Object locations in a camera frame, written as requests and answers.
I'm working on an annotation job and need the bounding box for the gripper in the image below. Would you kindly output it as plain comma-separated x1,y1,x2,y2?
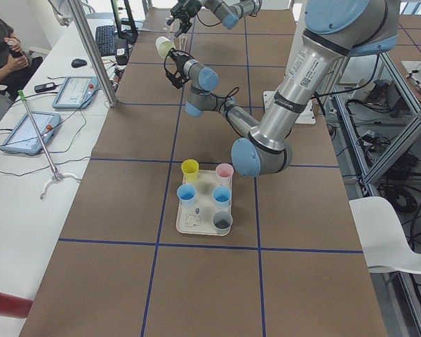
163,48,192,88
167,0,201,38

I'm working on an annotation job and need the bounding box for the white plastic tray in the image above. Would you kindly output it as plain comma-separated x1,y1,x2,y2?
175,170,232,236

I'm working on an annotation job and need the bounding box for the red bottle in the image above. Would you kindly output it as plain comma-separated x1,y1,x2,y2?
0,292,33,319

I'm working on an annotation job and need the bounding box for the aluminium frame post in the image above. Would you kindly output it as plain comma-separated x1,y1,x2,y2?
67,0,118,107

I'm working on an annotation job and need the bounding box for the black computer mouse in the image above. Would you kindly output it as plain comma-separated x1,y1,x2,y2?
71,58,88,68

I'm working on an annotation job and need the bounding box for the pink plastic cup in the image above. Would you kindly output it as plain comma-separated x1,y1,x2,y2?
215,163,234,186

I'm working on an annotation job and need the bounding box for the light blue cup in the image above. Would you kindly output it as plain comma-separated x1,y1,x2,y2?
177,184,196,208
212,185,232,209

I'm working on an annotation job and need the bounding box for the teach pendant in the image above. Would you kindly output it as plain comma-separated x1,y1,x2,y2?
0,111,61,155
52,77,100,110

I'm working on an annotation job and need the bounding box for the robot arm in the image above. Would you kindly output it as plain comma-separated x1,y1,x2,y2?
166,0,262,37
156,0,400,177

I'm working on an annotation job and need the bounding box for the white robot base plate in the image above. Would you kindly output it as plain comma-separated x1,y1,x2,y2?
262,90,317,126

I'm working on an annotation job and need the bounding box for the far teach pendant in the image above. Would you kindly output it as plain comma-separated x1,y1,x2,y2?
52,77,100,110

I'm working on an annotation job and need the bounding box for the white chair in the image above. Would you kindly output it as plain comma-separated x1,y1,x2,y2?
349,197,421,275

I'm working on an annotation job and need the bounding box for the white wire cup rack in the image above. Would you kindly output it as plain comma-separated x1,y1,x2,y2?
174,34,189,51

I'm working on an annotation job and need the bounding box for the yellow plastic cup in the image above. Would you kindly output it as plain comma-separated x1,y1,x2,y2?
181,159,199,183

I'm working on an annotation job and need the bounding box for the grey plastic cup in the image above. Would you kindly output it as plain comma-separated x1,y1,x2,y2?
213,211,233,235

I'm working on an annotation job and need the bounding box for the black monitor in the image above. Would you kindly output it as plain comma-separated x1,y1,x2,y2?
110,0,139,45

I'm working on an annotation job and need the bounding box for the near teach pendant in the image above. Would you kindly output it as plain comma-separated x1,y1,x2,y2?
0,111,61,155

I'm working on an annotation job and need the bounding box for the seated person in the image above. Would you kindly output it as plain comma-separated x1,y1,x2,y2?
0,18,43,100

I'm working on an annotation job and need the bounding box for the green handled reach grabber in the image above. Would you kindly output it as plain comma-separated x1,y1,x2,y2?
18,90,81,200

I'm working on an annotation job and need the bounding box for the white plastic cup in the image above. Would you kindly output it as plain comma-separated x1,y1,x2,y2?
155,36,175,59

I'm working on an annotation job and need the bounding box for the black label box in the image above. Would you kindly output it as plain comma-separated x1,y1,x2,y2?
114,38,129,65

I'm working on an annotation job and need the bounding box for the black keyboard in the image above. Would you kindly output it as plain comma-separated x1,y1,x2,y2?
95,25,120,57

